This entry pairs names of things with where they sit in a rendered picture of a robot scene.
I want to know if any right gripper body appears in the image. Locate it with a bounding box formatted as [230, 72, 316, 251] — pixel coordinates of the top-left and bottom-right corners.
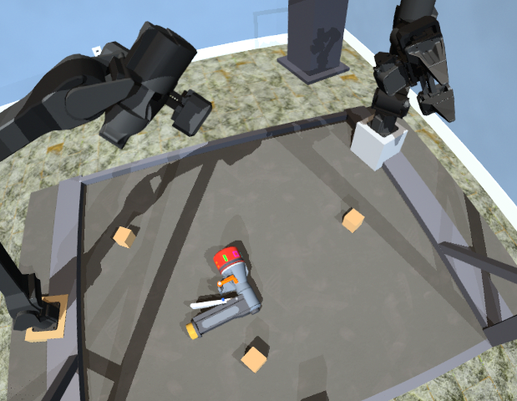
[396, 16, 451, 116]

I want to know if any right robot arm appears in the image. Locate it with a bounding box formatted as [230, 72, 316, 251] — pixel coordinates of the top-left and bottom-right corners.
[367, 0, 438, 138]

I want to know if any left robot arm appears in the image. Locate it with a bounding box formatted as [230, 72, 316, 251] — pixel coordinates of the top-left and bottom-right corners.
[0, 21, 198, 332]

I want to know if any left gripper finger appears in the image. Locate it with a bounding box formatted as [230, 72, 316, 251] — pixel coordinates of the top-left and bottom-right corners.
[171, 89, 195, 121]

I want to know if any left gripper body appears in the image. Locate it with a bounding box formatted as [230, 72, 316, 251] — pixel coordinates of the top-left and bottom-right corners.
[100, 41, 212, 137]

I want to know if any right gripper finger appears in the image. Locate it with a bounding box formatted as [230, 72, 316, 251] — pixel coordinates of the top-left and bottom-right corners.
[421, 89, 455, 123]
[404, 32, 449, 86]

